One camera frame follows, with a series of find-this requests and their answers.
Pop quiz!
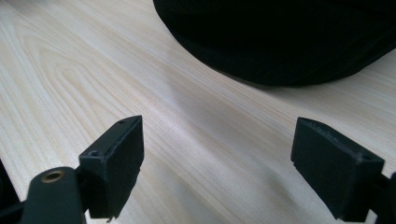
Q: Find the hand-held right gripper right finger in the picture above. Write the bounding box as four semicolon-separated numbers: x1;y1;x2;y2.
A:
290;117;386;223

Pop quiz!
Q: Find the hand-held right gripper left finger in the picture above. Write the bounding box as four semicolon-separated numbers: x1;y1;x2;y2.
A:
78;115;145;220

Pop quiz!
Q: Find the black cloth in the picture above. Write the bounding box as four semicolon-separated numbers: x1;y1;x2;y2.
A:
152;0;396;88

